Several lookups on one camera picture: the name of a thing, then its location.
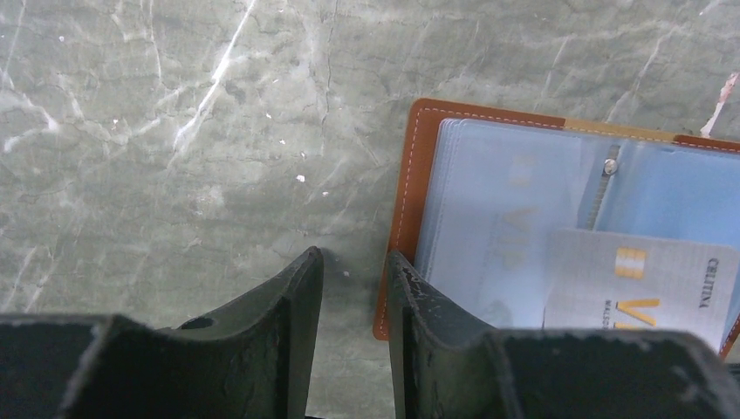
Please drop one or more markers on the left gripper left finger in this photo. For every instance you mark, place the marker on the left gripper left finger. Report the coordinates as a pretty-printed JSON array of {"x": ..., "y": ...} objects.
[{"x": 250, "y": 358}]

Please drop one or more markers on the brown leather card holder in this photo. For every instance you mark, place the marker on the brown leather card holder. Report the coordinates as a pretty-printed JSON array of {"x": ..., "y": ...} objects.
[{"x": 644, "y": 183}]

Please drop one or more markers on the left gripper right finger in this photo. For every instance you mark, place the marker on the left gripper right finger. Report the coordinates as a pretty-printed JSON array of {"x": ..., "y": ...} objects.
[{"x": 446, "y": 363}]

